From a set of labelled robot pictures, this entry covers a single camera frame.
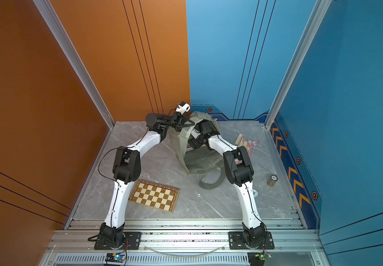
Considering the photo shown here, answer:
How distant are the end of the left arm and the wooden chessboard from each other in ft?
0.98

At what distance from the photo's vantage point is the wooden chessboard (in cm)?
82

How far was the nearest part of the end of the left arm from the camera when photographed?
77 cm
